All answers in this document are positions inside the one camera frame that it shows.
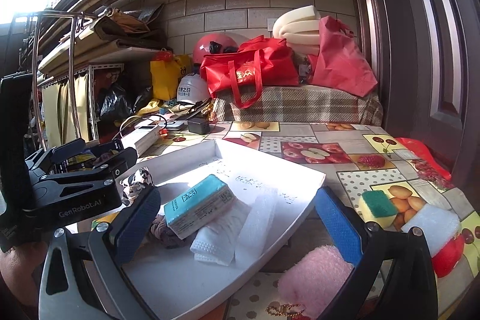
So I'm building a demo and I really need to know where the red plush apple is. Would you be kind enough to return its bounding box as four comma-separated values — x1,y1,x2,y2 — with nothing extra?
432,235,465,278

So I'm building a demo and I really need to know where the white foam block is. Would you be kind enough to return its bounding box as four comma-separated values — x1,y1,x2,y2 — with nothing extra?
401,204,461,257

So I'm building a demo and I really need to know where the pink fluffy plush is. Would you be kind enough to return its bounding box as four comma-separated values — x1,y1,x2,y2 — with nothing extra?
277,245,354,319

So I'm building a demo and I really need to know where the brown knitted rope toy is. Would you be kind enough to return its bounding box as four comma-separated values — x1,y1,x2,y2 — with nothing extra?
147,214,191,249

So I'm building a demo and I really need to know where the blue tissue pack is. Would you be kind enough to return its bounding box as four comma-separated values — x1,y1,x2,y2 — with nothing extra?
163,174,237,240

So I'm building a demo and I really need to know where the white towel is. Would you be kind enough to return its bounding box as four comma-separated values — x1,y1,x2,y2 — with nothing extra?
190,200,251,266

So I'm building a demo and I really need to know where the person's left hand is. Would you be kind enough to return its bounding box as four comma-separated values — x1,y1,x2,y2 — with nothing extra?
1,241,47,306

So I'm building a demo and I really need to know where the green yellow scouring sponge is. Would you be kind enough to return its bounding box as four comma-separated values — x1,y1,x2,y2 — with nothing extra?
359,190,398,228

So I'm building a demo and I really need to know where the white book stack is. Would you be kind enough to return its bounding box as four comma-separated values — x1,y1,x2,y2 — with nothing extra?
120,125,160,157

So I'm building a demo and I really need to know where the red plastic bag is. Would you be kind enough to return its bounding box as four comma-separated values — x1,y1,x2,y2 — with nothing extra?
395,137,452,180

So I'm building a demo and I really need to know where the black plastic bag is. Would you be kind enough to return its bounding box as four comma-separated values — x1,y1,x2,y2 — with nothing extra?
96,83,153,122

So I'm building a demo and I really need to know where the fruit print tablecloth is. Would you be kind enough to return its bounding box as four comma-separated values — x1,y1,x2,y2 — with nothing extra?
139,122,479,319

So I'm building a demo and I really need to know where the white cardboard box tray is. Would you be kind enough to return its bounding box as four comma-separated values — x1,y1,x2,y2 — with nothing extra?
122,139,325,319

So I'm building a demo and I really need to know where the yellow shopping bag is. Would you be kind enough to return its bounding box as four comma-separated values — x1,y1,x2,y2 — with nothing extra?
151,49,192,101

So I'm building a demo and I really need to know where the black charger box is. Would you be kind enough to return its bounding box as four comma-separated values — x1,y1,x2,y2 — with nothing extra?
187,117,211,135

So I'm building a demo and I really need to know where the metal shelf rack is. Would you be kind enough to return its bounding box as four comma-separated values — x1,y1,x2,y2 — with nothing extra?
14,10,124,142

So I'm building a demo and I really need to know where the white helmet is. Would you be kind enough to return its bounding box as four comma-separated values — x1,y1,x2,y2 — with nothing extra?
176,73,210,104

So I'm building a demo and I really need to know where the plaid cloth covered bench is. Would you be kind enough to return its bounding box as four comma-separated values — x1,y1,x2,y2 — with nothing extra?
211,85,383,126

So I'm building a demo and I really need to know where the red paper bag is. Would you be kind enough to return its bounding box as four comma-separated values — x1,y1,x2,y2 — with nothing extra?
308,15,377,97

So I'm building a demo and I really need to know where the pink helmet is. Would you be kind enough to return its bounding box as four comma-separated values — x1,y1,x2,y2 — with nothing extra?
193,32,238,64

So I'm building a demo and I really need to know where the red tote bag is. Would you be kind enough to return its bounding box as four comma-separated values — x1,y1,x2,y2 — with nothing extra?
199,36,299,109

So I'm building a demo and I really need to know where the cream foam roll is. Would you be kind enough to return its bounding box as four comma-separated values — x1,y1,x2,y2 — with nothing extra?
272,5,320,55

